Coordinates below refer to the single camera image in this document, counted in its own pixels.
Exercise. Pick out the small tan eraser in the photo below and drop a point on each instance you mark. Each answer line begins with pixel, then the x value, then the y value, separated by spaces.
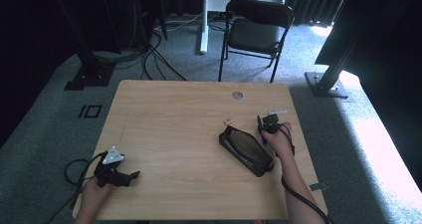
pixel 228 120

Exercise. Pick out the dark pleated curtain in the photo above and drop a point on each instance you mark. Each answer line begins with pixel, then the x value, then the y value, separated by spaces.
pixel 315 3

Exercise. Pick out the grey tape piece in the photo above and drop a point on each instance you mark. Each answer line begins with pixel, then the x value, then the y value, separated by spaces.
pixel 319 186

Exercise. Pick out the black tape floor marks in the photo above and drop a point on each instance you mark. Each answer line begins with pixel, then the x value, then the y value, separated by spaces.
pixel 90 111

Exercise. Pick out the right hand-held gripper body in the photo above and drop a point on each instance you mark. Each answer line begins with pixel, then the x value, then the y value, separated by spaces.
pixel 272 121

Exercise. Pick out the black pencil case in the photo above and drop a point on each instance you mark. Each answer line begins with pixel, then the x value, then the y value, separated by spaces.
pixel 246 150

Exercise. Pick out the person's right hand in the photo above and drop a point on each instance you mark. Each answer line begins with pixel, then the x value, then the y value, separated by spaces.
pixel 280 142

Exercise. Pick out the black metal stand flat base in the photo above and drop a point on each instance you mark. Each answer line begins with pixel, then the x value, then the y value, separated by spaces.
pixel 326 83

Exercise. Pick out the black metal stand square base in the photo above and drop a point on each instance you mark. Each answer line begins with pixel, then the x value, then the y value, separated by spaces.
pixel 89 74

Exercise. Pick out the grey round table grommet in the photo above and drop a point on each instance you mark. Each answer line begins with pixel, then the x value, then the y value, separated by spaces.
pixel 237 95

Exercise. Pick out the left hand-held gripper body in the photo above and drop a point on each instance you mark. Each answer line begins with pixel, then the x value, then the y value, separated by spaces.
pixel 111 171

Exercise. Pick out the person's left hand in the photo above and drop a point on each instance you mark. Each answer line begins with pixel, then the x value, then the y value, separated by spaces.
pixel 94 192

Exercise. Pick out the black folding chair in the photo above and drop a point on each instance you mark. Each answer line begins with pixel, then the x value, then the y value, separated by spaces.
pixel 255 31

